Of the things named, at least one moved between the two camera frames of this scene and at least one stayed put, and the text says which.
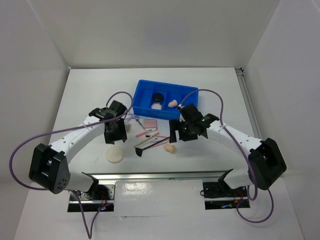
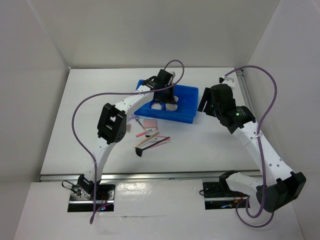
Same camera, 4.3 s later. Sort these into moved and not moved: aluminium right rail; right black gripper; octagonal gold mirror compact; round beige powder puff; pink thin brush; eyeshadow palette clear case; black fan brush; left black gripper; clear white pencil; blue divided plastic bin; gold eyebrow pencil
Moved: right black gripper; pink thin brush; round beige powder puff; left black gripper
Not moved: aluminium right rail; gold eyebrow pencil; clear white pencil; octagonal gold mirror compact; eyeshadow palette clear case; blue divided plastic bin; black fan brush
